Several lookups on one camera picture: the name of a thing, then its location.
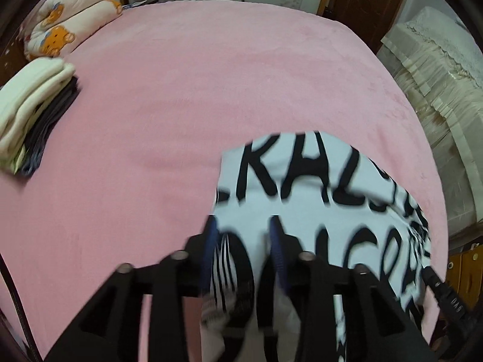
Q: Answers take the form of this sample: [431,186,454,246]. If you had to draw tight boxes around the rolled bear print quilt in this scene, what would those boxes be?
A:
[23,0,123,61]

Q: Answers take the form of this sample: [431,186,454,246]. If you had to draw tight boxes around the white black lettered jacket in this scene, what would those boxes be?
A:
[200,130,433,362]

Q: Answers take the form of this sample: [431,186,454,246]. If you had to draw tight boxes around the wooden drawer cabinet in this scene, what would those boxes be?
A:
[447,244,483,285]

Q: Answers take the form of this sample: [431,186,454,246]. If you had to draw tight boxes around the stack of folded clothes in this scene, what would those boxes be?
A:
[0,58,76,163]

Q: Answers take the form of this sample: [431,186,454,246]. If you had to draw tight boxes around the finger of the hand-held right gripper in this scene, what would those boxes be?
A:
[420,266,446,297]

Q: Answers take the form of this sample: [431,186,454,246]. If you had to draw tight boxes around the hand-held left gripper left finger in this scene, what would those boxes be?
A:
[44,215,220,362]

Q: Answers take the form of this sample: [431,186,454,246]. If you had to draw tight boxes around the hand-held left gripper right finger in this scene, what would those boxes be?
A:
[260,215,434,362]

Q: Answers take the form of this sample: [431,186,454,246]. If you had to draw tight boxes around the pale green folded garment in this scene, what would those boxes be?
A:
[0,145,28,175]

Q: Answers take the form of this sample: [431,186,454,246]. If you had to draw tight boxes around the brown wooden door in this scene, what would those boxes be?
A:
[324,0,413,54]

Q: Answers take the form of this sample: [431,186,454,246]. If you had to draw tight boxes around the black folded garment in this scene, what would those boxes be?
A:
[23,76,81,159]

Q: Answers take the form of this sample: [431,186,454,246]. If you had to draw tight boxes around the pink bed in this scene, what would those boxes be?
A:
[0,0,449,359]

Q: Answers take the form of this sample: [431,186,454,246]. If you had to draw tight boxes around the lace covered furniture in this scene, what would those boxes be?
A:
[379,5,483,250]

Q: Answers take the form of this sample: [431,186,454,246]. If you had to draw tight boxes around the wooden headboard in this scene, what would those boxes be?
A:
[0,32,28,81]

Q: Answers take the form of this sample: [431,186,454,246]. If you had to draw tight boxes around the blue-grey folded garment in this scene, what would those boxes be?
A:
[17,147,48,178]

